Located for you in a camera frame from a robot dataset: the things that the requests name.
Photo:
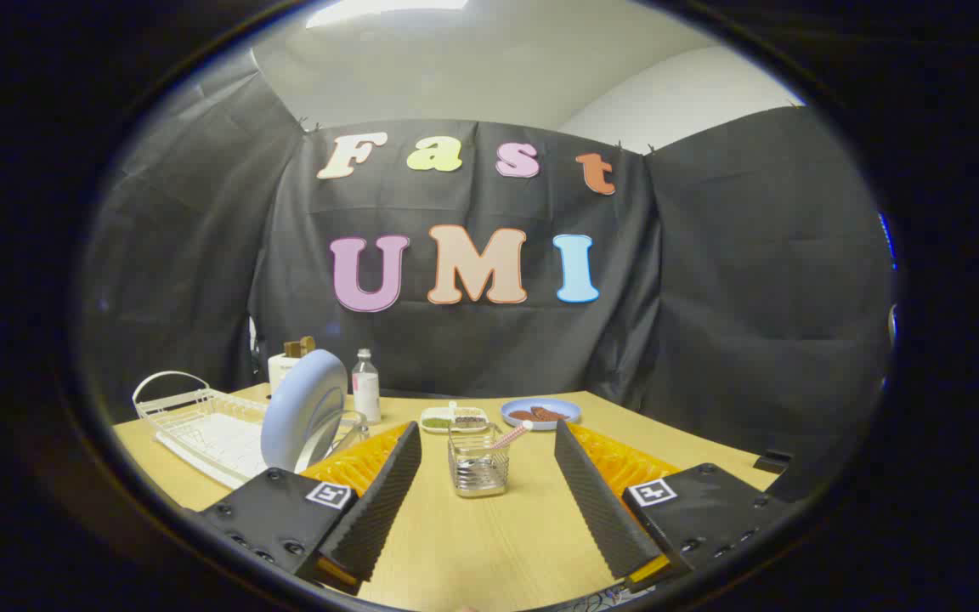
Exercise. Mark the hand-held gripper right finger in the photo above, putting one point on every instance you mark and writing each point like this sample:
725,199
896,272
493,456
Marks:
600,501

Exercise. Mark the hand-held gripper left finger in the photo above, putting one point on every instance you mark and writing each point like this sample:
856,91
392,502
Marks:
387,493

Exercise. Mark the clear mesh basket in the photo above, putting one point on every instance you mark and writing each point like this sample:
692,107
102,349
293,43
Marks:
478,467

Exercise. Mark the light blue plate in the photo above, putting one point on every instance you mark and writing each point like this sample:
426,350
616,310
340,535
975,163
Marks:
302,416

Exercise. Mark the white rectangular divided dish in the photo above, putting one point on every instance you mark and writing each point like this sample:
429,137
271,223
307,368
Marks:
453,420

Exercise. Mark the blue plate with brown food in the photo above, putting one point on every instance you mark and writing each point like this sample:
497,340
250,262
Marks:
540,413

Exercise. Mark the clear plastic bottle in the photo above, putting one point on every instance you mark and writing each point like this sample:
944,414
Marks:
365,387

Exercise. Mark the white jar with wooden lid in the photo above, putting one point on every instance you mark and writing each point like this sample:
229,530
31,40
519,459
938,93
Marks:
281,365

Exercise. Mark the small black block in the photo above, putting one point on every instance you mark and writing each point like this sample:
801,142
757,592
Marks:
772,461

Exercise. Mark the black backdrop cloth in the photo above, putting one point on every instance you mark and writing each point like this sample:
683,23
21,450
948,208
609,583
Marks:
489,340

